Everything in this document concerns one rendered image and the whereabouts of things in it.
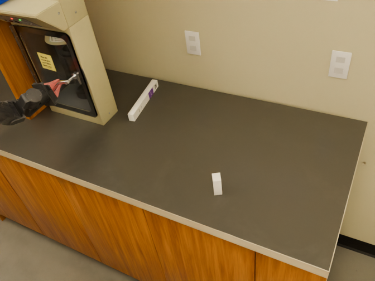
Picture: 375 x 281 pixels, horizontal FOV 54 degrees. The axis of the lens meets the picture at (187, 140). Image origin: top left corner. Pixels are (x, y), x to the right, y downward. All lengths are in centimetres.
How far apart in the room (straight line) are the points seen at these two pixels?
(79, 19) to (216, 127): 68
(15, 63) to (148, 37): 61
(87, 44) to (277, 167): 87
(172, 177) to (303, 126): 57
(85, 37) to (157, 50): 45
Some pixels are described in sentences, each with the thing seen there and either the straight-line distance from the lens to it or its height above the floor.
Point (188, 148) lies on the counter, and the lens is 149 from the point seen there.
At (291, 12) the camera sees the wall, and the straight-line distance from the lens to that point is 150.
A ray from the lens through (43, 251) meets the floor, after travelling 258.
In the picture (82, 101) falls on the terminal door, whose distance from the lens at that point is 166.
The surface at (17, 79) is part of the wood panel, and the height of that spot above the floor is 115.
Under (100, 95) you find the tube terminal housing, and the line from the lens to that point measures 165.
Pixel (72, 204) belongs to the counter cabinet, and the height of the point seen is 65.
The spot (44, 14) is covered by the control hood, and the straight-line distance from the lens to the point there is 139.
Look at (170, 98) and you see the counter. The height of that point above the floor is 94.
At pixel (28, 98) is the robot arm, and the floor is 126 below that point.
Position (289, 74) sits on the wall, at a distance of 163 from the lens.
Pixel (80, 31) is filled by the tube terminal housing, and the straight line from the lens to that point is 151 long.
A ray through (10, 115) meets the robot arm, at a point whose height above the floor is 124.
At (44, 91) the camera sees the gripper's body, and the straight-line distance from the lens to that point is 154.
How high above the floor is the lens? 197
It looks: 43 degrees down
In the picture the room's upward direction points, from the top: 9 degrees counter-clockwise
